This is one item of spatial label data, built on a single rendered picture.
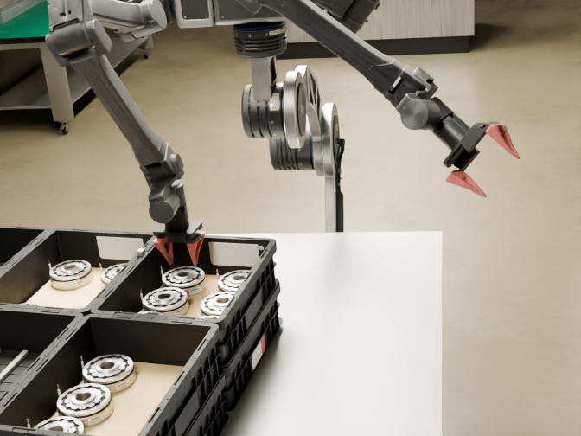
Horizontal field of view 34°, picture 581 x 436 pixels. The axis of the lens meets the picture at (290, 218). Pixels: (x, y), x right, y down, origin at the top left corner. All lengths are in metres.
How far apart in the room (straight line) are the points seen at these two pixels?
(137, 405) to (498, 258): 2.57
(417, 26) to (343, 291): 5.15
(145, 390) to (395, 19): 5.81
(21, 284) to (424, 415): 1.00
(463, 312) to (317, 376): 1.71
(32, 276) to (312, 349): 0.70
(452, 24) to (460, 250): 3.45
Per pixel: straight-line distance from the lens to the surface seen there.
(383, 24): 7.48
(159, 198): 2.09
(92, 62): 1.95
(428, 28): 7.47
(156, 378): 1.95
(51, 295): 2.36
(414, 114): 1.77
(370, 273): 2.55
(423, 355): 2.19
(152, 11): 2.26
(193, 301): 2.22
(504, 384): 3.36
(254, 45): 2.40
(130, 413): 1.87
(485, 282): 3.99
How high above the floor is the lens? 1.87
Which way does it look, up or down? 24 degrees down
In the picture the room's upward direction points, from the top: 5 degrees counter-clockwise
